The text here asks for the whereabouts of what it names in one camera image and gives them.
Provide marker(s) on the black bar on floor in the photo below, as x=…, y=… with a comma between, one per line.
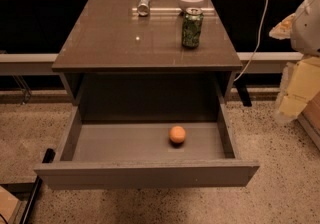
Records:
x=48, y=157

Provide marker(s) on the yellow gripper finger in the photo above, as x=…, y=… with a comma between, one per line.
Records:
x=283, y=29
x=300, y=83

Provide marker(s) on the grey cabinet with counter top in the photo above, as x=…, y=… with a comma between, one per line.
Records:
x=120, y=67

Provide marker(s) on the green soda can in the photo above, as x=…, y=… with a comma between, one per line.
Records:
x=191, y=27

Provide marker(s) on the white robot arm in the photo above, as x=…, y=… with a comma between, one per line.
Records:
x=305, y=31

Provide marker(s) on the silver can lying down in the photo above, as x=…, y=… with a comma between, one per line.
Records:
x=143, y=8

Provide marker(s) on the orange fruit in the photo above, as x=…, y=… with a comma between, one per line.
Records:
x=177, y=134

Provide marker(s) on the open grey top drawer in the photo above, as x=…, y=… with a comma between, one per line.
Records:
x=111, y=156

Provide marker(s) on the cardboard box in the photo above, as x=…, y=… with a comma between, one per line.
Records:
x=310, y=120

